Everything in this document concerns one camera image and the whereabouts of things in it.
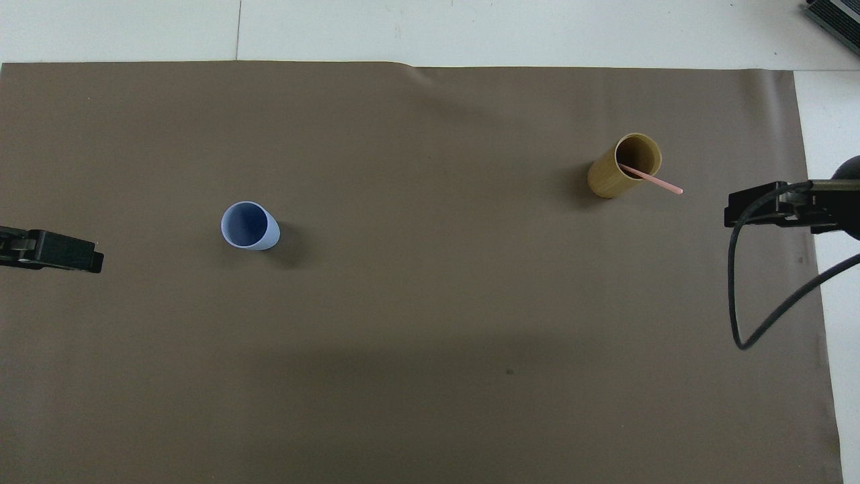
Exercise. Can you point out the yellow-brown tube cup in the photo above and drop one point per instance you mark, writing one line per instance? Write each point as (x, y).
(607, 178)

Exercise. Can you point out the black stand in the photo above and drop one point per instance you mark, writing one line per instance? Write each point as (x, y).
(837, 20)

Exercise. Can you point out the pink chopstick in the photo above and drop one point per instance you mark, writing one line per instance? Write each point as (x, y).
(658, 182)

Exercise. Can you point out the blue cup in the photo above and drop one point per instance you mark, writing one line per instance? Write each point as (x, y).
(239, 227)

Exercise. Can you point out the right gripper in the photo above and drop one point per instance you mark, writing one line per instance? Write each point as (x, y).
(848, 208)

